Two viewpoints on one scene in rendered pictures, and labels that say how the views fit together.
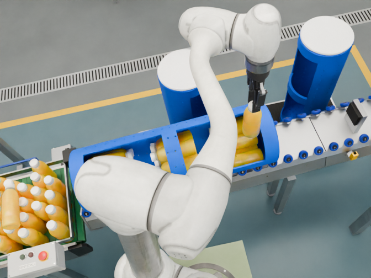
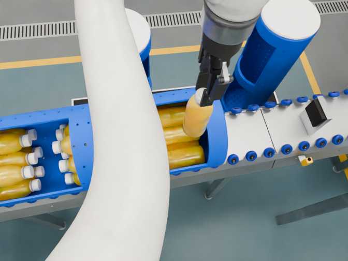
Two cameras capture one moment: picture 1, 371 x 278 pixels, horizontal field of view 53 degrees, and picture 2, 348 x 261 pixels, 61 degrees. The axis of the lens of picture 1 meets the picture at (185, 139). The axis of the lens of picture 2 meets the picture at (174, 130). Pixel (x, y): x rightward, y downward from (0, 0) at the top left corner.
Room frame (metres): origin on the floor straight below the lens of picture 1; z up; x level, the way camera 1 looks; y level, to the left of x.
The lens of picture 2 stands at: (0.38, -0.11, 2.05)
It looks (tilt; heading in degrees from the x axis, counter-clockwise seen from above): 67 degrees down; 343
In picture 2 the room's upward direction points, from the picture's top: 9 degrees clockwise
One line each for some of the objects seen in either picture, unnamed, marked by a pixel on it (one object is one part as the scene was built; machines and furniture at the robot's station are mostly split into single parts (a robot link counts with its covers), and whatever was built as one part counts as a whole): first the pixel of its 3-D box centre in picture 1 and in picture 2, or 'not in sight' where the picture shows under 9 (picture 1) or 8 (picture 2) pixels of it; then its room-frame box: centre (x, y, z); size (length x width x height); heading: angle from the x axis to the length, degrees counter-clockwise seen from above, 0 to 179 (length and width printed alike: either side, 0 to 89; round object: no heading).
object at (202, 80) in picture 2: (252, 96); (203, 81); (0.74, -0.27, 1.46); 0.03 x 0.01 x 0.07; 93
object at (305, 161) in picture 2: (351, 150); (304, 155); (0.67, -0.76, 0.92); 0.08 x 0.03 x 0.05; 3
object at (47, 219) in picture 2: not in sight; (45, 219); (0.66, 0.45, 0.31); 0.06 x 0.06 x 0.63; 3
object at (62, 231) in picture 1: (60, 230); not in sight; (0.56, 0.63, 0.99); 0.07 x 0.07 x 0.18
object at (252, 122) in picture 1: (252, 119); (198, 114); (0.72, -0.27, 1.33); 0.07 x 0.07 x 0.18
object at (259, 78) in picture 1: (257, 73); (219, 44); (0.72, -0.27, 1.62); 0.08 x 0.07 x 0.09; 3
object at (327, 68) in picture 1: (310, 84); (259, 70); (1.31, -0.86, 0.59); 0.28 x 0.28 x 0.88
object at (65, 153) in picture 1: (73, 159); not in sight; (0.93, 0.58, 0.95); 0.10 x 0.07 x 0.10; 3
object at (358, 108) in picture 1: (353, 117); (313, 116); (0.81, -0.81, 1.00); 0.10 x 0.04 x 0.15; 3
